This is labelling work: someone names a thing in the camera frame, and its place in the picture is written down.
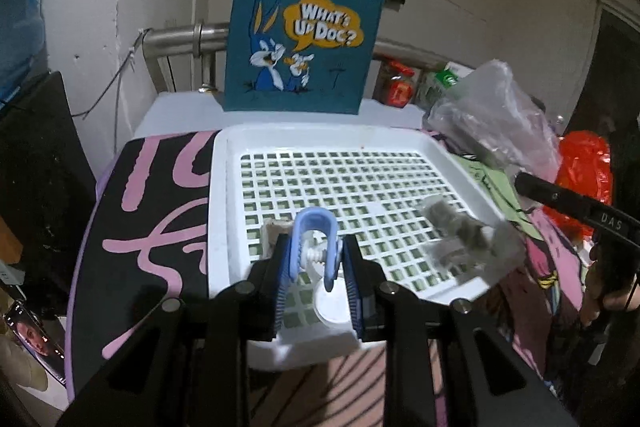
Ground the blue plastic clothes peg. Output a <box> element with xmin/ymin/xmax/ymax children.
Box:
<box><xmin>289</xmin><ymin>207</ymin><xmax>347</xmax><ymax>294</ymax></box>

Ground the thin wall cable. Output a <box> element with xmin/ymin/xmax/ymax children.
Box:
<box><xmin>70</xmin><ymin>28</ymin><xmax>155</xmax><ymax>118</ymax></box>

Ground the smartphone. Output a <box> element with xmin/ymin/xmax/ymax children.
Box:
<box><xmin>2</xmin><ymin>299</ymin><xmax>69</xmax><ymax>387</ymax></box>

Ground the clear plastic bag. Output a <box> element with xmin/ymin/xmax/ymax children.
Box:
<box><xmin>425</xmin><ymin>59</ymin><xmax>562</xmax><ymax>182</ymax></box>

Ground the round translucent white lid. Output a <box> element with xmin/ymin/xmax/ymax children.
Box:
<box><xmin>312</xmin><ymin>279</ymin><xmax>352</xmax><ymax>327</ymax></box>

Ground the black panel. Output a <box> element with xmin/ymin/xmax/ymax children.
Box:
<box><xmin>0</xmin><ymin>71</ymin><xmax>99</xmax><ymax>305</ymax></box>

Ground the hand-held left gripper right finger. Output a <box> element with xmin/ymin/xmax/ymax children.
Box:
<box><xmin>341</xmin><ymin>237</ymin><xmax>579</xmax><ymax>427</ymax></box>

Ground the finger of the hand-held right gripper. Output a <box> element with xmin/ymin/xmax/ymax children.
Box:
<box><xmin>514</xmin><ymin>171</ymin><xmax>592</xmax><ymax>224</ymax></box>

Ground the dark glass door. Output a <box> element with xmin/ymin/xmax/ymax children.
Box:
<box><xmin>565</xmin><ymin>0</ymin><xmax>640</xmax><ymax>142</ymax></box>

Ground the clear cup in tray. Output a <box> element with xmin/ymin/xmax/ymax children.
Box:
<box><xmin>417</xmin><ymin>194</ymin><xmax>458</xmax><ymax>233</ymax></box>

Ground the metal rail pipe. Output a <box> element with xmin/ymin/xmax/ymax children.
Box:
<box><xmin>142</xmin><ymin>21</ymin><xmax>478</xmax><ymax>92</ymax></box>

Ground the white perforated plastic tray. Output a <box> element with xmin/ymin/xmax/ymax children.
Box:
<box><xmin>206</xmin><ymin>122</ymin><xmax>525</xmax><ymax>372</ymax></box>

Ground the blue cartoon rabbit tote bag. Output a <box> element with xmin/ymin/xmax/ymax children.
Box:
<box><xmin>222</xmin><ymin>0</ymin><xmax>393</xmax><ymax>116</ymax></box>

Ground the person's right hand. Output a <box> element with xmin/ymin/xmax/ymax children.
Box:
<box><xmin>579</xmin><ymin>246</ymin><xmax>640</xmax><ymax>329</ymax></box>

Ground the green and white carton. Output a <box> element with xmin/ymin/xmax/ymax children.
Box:
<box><xmin>416</xmin><ymin>61</ymin><xmax>475</xmax><ymax>108</ymax></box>

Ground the red plastic bag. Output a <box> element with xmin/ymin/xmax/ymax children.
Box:
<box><xmin>554</xmin><ymin>130</ymin><xmax>615</xmax><ymax>235</ymax></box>

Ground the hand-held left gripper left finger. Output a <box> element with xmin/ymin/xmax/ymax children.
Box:
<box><xmin>55</xmin><ymin>247</ymin><xmax>292</xmax><ymax>427</ymax></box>

